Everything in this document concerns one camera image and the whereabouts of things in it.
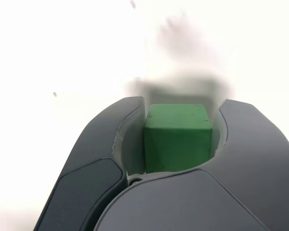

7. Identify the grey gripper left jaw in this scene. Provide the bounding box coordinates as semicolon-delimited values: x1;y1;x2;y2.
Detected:
33;96;146;231

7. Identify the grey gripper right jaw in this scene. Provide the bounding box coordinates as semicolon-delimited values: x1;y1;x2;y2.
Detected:
93;98;289;231

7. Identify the green cube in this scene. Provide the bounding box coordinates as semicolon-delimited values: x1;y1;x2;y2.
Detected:
142;103;212;174

